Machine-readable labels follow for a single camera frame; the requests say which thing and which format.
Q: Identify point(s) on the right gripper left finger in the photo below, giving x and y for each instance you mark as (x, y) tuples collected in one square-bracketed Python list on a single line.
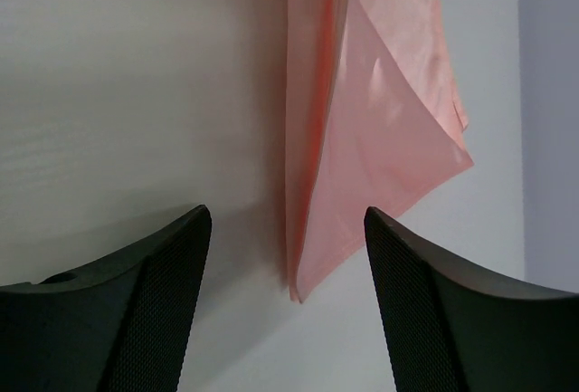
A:
[(119, 323)]

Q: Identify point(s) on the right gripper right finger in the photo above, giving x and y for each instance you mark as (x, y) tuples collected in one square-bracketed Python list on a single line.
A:
[(453, 325)]

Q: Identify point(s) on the pink cloth napkin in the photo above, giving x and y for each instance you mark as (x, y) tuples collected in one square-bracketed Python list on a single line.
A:
[(373, 118)]

